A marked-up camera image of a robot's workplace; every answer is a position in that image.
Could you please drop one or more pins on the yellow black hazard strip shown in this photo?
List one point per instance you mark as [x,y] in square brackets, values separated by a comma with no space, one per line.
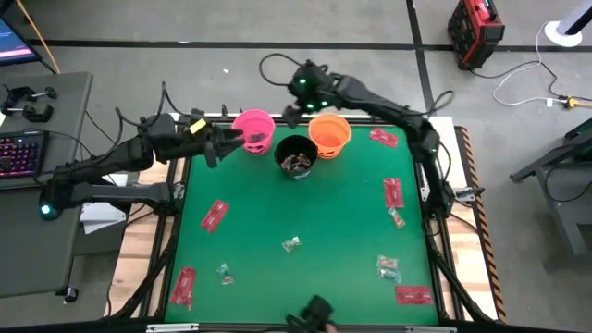
[490,259]

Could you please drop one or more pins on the yellow tape tag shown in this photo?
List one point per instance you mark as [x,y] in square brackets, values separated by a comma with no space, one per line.
[198,126]

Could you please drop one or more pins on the backlit black keyboard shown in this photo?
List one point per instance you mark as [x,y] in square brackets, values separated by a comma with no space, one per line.
[23,155]

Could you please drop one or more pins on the candy bars pile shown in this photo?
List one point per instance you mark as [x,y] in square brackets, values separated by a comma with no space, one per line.
[296,162]

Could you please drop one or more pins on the black c-clamp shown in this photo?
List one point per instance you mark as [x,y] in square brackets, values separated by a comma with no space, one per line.
[37,114]
[20,94]

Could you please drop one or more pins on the yellow plug connector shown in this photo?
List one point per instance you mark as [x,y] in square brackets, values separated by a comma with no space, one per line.
[571,102]

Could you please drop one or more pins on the black halloween bucket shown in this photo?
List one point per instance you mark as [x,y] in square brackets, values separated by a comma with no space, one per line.
[282,145]

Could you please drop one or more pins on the black table frame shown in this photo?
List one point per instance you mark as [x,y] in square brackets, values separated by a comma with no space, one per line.
[240,329]

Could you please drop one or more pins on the orange pumpkin halloween bucket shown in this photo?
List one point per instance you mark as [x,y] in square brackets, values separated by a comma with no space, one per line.
[314,134]

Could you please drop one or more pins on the white round stand base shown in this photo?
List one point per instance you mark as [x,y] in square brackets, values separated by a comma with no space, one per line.
[557,37]

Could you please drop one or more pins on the clear bag red candy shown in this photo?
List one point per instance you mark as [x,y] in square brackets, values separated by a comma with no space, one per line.
[387,262]
[397,218]

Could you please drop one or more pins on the clear bag teal candy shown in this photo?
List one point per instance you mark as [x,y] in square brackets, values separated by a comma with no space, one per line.
[390,276]
[225,274]

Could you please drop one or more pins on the white paper sheet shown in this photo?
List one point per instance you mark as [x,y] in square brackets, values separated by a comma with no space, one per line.
[99,219]

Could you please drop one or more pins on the yellow wooden stick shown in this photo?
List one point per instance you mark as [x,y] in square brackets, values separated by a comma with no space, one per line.
[40,40]

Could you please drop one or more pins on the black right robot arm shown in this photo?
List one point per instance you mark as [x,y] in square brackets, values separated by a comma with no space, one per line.
[393,111]

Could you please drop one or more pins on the slanted stand pole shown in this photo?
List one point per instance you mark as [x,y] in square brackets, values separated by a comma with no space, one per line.
[578,16]

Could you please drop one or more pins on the red black tool case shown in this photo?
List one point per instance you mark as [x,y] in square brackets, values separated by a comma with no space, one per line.
[474,37]

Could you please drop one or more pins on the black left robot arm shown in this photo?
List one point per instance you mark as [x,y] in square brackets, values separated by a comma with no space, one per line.
[115,159]

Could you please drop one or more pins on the person's hand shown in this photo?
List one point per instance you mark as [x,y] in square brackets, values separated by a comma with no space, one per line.
[330,328]

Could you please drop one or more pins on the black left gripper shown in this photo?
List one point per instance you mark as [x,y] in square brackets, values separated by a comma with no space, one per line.
[203,139]

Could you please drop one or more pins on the black handheld device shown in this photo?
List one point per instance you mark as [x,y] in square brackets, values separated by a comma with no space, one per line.
[316,310]

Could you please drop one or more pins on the computer monitor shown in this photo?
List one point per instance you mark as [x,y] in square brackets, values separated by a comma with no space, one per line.
[14,44]

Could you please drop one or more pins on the red candy pack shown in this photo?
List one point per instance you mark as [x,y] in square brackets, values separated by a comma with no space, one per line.
[384,138]
[215,216]
[414,295]
[182,287]
[393,193]

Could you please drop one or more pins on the grey desk panel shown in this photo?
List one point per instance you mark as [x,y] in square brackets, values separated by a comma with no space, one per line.
[28,250]
[69,115]

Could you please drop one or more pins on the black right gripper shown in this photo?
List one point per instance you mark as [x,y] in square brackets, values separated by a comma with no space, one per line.
[314,90]

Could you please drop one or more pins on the pink halloween bucket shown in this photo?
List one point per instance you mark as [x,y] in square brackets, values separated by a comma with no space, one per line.
[252,121]

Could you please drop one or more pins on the candy bags heap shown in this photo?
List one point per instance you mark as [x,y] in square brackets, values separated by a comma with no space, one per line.
[257,138]

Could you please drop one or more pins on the clear bag pale candy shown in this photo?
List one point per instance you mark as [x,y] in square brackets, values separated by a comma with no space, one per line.
[291,244]

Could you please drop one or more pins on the silver metal bracket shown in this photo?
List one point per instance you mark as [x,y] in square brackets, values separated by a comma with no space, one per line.
[171,328]
[430,329]

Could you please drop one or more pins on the grey side table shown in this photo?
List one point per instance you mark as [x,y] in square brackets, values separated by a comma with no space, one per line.
[569,208]

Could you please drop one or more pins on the black computer mouse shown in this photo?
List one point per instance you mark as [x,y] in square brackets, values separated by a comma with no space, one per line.
[46,213]

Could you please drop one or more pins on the black caster wheel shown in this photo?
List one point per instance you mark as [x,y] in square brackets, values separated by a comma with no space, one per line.
[70,295]

